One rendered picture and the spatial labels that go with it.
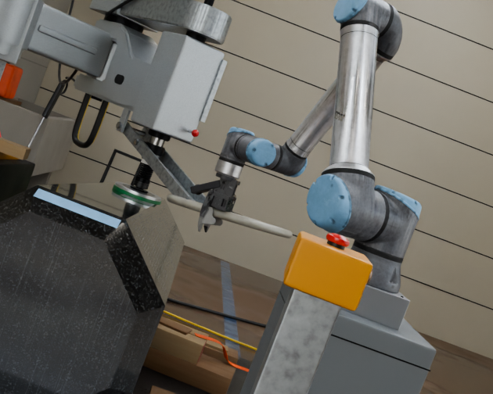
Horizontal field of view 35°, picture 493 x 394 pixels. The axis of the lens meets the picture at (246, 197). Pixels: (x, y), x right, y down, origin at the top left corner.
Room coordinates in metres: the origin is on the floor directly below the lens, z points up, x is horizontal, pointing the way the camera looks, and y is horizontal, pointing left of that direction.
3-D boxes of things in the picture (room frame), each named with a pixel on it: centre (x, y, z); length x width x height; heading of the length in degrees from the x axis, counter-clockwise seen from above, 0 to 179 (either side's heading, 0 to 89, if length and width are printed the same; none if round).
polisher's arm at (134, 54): (3.71, 0.70, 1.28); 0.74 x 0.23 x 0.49; 40
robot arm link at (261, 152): (2.60, 0.02, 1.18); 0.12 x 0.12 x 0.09; 34
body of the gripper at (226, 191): (2.68, 0.08, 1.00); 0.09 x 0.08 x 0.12; 70
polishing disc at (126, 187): (3.40, 0.45, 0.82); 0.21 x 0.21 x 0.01
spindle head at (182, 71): (3.46, 0.50, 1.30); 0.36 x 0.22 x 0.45; 40
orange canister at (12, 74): (6.10, 2.08, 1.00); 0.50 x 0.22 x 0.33; 4
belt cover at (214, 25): (3.67, 0.68, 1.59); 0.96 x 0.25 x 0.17; 40
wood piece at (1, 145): (3.36, 1.06, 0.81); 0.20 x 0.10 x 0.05; 96
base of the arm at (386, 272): (2.26, -0.42, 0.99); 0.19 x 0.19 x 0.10
